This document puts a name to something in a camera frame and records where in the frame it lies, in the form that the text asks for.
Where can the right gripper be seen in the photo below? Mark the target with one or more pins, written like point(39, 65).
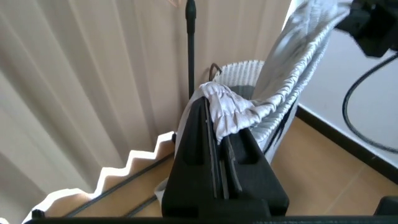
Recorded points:
point(376, 31)

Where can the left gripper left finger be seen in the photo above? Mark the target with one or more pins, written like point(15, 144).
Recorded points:
point(192, 174)

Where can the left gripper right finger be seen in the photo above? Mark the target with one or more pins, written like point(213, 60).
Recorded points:
point(255, 186)

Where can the pale grey shorts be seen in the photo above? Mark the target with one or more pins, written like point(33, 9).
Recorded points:
point(295, 53)

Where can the black clothes rack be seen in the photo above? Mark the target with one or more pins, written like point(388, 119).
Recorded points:
point(190, 62)

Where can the white laundry basket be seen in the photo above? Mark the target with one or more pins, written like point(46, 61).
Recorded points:
point(239, 71)

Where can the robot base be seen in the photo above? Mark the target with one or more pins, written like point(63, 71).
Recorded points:
point(387, 207)

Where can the beige curtain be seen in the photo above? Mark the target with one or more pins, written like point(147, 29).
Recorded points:
point(93, 77)

